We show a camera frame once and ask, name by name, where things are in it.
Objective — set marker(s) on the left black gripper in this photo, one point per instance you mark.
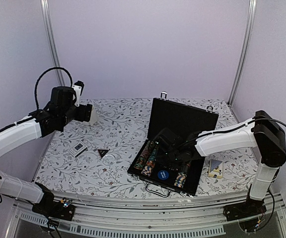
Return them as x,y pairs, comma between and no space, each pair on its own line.
82,116

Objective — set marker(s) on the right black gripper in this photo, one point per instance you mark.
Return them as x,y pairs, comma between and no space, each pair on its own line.
176,164

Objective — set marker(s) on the black poker case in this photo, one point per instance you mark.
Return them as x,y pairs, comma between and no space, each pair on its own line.
183,120

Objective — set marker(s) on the blue small blind button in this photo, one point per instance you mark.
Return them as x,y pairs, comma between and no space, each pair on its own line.
163,175

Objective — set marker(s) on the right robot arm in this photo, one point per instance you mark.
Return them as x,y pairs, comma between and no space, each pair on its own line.
261,131

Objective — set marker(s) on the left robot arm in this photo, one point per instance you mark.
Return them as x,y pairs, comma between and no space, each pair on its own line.
63,107

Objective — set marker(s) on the cream ceramic mug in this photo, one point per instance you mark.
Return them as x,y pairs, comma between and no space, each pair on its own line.
93,117

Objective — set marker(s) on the orange blue chip row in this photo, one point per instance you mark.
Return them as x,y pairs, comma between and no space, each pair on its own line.
182,175

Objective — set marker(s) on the white playing card box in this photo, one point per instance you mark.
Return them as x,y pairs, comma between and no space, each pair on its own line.
77,149

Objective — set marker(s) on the teal orange chip row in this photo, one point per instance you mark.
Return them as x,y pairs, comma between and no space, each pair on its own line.
150,164

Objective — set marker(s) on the green poker chip row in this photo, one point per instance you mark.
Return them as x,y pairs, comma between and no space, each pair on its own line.
145,154

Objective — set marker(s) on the playing card deck right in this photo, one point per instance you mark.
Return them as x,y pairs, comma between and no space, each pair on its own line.
215,169

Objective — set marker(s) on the red black triangular card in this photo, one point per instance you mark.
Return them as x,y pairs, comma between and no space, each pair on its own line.
102,152

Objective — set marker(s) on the clear dealer button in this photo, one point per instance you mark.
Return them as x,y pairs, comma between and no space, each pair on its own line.
108,159

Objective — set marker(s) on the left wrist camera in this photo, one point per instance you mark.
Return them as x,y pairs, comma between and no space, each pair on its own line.
78,88

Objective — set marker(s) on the aluminium front rail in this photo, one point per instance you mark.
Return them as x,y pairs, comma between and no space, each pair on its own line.
199,217

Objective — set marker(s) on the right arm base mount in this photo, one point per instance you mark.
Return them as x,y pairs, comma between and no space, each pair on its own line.
244,209

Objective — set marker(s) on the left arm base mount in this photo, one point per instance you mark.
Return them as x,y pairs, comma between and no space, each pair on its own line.
48,207

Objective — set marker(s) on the aluminium frame post left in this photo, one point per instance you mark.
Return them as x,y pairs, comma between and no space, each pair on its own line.
49,32

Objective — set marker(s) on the aluminium frame post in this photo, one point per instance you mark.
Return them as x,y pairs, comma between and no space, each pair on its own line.
49,32
244,50

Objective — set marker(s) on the aluminium frame post right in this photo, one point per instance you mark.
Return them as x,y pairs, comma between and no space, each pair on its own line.
244,50

